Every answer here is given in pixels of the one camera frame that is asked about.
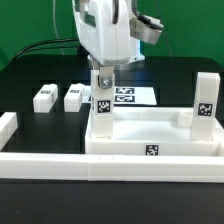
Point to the white U-shaped obstacle fence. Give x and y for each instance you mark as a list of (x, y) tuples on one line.
[(165, 161)]

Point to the white desk top tray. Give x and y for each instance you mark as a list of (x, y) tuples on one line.
[(154, 131)]

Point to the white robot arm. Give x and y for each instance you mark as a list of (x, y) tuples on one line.
[(133, 40)]

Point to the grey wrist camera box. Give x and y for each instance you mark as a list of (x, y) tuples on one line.
[(147, 30)]

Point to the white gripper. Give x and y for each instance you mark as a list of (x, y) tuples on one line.
[(103, 30)]

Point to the fiducial marker plate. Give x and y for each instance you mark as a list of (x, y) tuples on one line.
[(134, 96)]

